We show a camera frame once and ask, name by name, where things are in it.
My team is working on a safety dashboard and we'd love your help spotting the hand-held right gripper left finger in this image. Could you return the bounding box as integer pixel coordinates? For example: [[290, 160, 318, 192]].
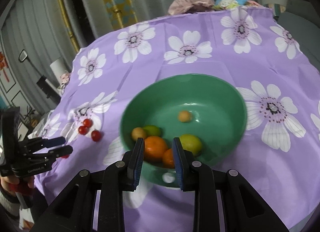
[[19, 137, 145, 232]]

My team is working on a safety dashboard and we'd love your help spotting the yellow-green round fruit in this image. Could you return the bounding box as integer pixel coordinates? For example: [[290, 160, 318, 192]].
[[179, 134, 202, 156]]

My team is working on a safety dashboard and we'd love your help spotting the grey sofa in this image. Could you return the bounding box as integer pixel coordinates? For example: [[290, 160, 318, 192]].
[[271, 0, 320, 60]]

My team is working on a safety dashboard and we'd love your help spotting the large orange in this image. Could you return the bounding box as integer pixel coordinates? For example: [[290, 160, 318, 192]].
[[144, 136, 169, 164]]

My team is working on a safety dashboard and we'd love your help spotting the small tan round fruit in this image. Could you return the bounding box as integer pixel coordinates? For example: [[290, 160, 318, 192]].
[[178, 111, 192, 123], [132, 127, 147, 141]]

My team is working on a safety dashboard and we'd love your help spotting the grey curtain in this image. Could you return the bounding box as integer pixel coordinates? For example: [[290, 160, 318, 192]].
[[0, 0, 285, 112]]

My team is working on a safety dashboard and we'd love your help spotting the yellow patterned curtain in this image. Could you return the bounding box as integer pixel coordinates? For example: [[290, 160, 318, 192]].
[[96, 0, 138, 31]]

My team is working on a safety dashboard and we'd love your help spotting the black device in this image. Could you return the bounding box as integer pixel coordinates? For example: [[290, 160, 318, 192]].
[[36, 76, 62, 96]]

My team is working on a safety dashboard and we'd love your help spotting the purple floral tablecloth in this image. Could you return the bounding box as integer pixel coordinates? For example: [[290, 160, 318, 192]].
[[17, 4, 320, 232]]

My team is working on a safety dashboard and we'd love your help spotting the person's left forearm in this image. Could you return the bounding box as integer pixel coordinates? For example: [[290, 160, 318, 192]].
[[0, 188, 22, 224]]

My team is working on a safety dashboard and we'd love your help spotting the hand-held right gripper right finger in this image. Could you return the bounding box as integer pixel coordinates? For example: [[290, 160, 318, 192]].
[[172, 137, 288, 232]]

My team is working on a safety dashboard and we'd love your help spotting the person's left hand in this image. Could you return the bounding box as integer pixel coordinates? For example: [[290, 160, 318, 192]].
[[0, 175, 35, 196]]

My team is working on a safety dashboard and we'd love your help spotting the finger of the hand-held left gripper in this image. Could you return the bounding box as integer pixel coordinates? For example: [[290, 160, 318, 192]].
[[19, 136, 67, 152], [25, 146, 74, 166]]

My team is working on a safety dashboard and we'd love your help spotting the small orange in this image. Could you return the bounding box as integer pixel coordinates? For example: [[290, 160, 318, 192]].
[[162, 148, 175, 169]]

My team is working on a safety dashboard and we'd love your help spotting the green plastic bowl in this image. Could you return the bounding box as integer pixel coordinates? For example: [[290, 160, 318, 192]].
[[119, 74, 247, 187]]

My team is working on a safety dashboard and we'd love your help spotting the pink crumpled cloth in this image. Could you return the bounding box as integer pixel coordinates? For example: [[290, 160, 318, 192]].
[[168, 0, 216, 15]]

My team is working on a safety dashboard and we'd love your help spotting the green lime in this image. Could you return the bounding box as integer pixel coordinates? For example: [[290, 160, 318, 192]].
[[142, 125, 162, 137]]

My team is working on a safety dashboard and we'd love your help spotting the white paper roll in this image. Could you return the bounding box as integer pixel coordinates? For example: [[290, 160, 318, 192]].
[[49, 58, 67, 82]]

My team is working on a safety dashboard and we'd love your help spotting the patterned cushion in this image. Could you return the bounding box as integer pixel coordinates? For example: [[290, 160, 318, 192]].
[[261, 1, 287, 21]]

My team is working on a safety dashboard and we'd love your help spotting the red wall decoration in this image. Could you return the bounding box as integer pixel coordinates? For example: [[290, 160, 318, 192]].
[[0, 51, 10, 82]]

